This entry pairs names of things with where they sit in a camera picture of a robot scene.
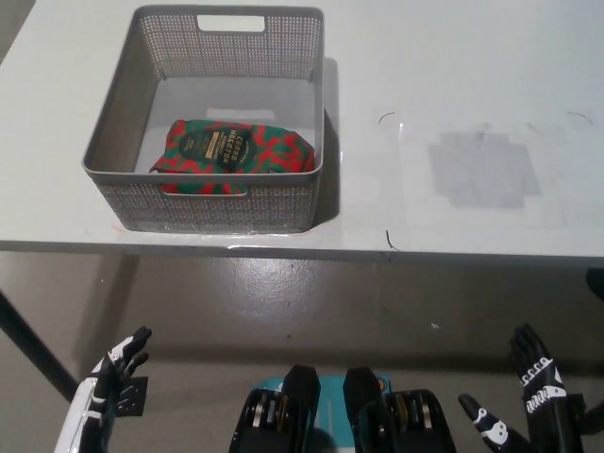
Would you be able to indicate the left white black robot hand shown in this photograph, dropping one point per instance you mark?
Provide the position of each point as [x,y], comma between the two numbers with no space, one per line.
[89,401]

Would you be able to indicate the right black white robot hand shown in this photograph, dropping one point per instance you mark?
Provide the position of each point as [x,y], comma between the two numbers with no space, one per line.
[542,387]

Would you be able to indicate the red green coffee bean bag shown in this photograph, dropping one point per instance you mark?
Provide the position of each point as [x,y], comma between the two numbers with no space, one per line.
[236,151]

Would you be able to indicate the black metal table leg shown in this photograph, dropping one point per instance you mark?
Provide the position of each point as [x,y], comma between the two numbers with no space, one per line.
[595,280]
[42,351]

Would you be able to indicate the black teal robot torso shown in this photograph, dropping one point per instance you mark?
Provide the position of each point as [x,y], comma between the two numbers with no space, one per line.
[340,415]

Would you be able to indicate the gray perforated plastic basket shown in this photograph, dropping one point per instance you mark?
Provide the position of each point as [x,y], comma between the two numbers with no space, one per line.
[212,210]

